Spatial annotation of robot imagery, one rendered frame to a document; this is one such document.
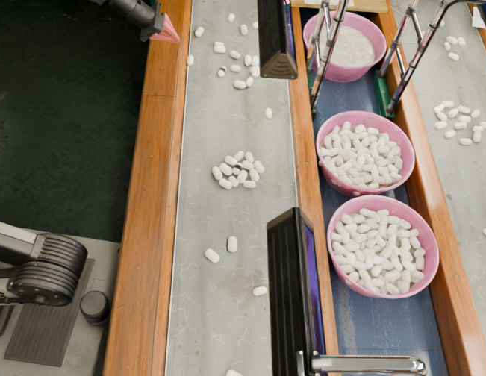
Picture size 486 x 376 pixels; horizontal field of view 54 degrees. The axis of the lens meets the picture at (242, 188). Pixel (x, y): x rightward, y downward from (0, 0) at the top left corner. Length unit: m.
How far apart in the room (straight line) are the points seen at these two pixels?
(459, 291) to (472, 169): 0.39
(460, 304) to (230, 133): 0.70
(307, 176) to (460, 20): 0.93
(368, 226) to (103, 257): 0.74
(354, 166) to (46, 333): 0.91
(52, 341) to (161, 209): 0.46
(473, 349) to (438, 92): 0.79
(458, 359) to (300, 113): 0.72
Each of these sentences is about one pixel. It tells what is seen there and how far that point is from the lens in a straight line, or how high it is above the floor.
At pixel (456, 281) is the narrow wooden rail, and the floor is 0.76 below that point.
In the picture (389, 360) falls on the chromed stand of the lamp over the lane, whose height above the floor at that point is 1.12.
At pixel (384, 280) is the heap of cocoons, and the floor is 0.73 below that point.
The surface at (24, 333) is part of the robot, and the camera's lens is 1.40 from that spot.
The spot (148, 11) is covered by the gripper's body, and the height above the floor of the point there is 0.95.
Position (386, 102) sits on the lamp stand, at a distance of 1.54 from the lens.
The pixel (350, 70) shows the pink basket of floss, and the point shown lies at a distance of 1.54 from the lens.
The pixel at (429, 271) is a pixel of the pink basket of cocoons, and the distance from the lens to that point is 1.21.
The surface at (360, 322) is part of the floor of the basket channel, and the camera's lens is 1.19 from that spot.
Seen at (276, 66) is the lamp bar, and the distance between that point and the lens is 1.00.
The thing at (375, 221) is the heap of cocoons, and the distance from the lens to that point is 1.23.
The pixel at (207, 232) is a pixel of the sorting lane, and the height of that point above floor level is 0.74.
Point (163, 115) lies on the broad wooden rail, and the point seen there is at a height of 0.76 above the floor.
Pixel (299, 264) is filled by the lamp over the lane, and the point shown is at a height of 1.11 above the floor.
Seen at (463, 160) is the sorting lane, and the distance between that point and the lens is 1.46.
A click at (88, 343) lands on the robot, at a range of 1.35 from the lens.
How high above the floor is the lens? 1.75
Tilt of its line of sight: 57 degrees down
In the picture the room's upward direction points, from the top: 9 degrees clockwise
